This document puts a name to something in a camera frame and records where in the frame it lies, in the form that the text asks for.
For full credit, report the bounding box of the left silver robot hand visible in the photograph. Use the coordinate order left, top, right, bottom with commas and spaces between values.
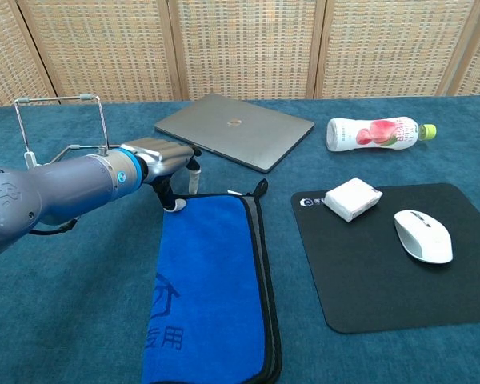
119, 136, 203, 213

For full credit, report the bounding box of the blue cloth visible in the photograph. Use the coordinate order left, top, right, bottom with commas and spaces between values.
141, 178, 283, 384

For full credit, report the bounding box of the grey laptop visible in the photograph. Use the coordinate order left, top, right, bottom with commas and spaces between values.
154, 93, 316, 174

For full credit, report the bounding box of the wicker folding screen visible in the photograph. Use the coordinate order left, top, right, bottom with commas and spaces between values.
0, 0, 480, 108

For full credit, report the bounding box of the teal carpet table cover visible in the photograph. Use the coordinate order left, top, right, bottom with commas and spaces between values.
0, 94, 480, 384

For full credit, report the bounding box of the white tissue pack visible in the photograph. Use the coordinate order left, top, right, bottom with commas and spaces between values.
323, 176, 384, 223

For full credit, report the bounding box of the white bottle peach label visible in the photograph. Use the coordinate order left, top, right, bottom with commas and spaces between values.
326, 117, 438, 153

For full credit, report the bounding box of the black mouse pad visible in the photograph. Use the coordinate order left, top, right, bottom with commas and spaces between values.
290, 182, 480, 334

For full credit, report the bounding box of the white computer mouse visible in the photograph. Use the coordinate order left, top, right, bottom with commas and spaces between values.
394, 209, 454, 265

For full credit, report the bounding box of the silver metal wire stand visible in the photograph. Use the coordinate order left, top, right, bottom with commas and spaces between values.
12, 93, 123, 169

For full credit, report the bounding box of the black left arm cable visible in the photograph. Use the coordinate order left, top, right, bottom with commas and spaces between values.
27, 218, 81, 237

